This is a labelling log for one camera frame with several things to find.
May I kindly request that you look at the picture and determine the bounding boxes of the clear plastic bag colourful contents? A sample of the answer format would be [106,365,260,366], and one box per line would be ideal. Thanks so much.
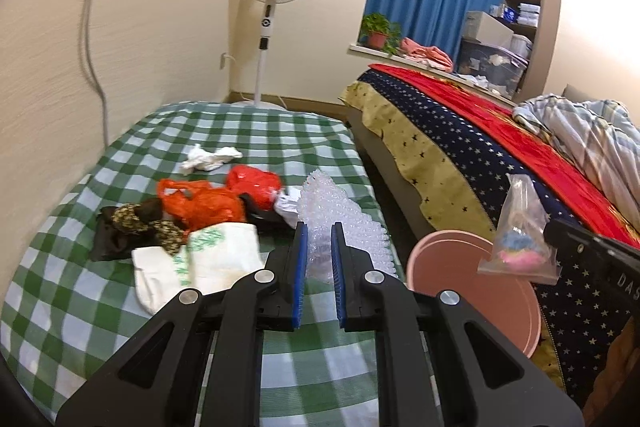
[477,173,561,284]

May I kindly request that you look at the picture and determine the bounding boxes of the black plastic bag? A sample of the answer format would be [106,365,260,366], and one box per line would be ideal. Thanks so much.
[239,193,301,235]

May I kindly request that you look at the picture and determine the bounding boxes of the crumpled white paper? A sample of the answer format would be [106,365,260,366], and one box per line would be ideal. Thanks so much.
[274,189,304,228]

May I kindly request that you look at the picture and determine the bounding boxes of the green checked tablecloth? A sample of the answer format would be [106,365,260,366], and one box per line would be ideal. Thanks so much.
[0,101,401,427]

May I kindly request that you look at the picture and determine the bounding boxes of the white box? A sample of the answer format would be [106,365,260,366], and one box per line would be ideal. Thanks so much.
[462,11,515,50]

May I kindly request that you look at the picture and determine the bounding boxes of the striped light quilt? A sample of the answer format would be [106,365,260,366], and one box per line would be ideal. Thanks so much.
[512,94,640,233]

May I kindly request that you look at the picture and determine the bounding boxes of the small red plastic bag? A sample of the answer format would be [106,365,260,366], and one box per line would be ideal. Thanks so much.
[227,165,283,208]

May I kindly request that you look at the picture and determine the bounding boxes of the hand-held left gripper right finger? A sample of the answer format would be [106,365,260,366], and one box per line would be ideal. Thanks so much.
[330,222,586,427]

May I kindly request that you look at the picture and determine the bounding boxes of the clear bubble wrap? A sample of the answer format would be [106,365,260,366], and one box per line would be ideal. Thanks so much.
[298,169,401,285]

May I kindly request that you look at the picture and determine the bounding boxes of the white bag with green print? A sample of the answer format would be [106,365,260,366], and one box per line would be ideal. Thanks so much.
[131,223,266,315]

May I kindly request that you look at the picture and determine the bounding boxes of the brown cloth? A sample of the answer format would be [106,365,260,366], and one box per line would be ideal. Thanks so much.
[582,322,640,427]

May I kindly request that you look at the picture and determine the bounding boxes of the black packet with brown pattern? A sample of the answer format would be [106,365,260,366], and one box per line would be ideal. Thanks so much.
[91,202,188,263]

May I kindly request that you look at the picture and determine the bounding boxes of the crumpled white tissue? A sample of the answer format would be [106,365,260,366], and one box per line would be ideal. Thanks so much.
[180,144,243,172]

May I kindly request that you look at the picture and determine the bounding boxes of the pink plastic basin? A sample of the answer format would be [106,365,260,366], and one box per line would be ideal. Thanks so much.
[406,230,542,356]

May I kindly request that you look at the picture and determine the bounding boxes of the clear plastic storage bin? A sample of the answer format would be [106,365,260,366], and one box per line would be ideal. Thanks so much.
[457,38,531,100]

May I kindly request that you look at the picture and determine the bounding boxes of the pink cloth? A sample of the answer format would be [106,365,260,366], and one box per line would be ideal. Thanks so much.
[398,38,454,72]

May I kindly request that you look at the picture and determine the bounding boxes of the orange plastic bag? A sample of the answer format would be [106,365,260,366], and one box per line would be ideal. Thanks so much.
[157,179,246,233]

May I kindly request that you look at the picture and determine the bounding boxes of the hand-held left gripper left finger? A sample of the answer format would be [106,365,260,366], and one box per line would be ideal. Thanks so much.
[55,222,309,427]

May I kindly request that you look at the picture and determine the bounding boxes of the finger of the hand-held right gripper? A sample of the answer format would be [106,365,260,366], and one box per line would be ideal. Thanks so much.
[544,218,618,260]

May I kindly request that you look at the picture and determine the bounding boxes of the potted green plant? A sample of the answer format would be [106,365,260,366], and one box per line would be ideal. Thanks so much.
[360,13,403,56]

